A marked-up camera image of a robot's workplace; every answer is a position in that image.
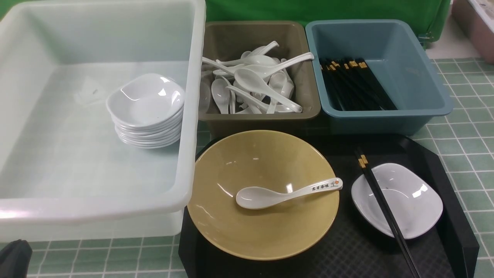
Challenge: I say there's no white spoon of pile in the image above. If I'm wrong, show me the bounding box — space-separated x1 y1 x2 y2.
234 68 303 113
242 52 315 79

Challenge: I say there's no bundle of black chopsticks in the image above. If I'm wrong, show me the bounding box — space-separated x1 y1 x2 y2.
319 58 398 111

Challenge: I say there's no brown plastic bin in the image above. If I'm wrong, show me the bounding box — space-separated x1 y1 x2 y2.
199 21 321 138

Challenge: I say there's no white spoon front of pile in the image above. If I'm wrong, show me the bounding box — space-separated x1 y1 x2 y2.
234 68 303 113

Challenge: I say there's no blue plastic bin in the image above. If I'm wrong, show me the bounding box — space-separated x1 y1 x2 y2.
305 19 454 136

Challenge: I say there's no pink bin with paper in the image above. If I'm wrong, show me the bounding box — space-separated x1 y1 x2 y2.
451 0 494 64

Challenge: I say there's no white square sauce dish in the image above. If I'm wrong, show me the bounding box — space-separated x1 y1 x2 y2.
351 163 443 239

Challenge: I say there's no large translucent white tub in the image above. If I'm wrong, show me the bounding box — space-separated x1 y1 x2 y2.
0 0 206 242

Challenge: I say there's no white spoon top of pile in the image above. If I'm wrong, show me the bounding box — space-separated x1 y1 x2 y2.
242 52 315 79

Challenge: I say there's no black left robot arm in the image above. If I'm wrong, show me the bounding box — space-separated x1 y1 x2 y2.
0 239 32 278

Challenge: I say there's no top white stacked dish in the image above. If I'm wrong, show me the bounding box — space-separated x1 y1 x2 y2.
106 73 186 128

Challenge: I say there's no stack of white dishes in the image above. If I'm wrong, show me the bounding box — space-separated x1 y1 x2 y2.
112 108 184 149

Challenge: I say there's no yellow noodle bowl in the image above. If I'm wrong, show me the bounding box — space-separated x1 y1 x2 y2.
187 130 343 261

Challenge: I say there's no green backdrop cloth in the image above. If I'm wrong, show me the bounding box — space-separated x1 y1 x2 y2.
0 0 451 43

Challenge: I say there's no white printed soup spoon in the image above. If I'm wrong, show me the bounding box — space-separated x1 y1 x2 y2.
236 178 343 210

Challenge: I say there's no pile of white spoons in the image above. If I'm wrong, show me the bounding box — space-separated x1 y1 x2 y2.
202 41 295 114

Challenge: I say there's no black chopstick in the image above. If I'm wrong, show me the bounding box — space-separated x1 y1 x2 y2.
354 151 420 278
357 146 422 278

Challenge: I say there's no black serving tray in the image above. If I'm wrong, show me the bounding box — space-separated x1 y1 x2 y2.
178 134 479 278

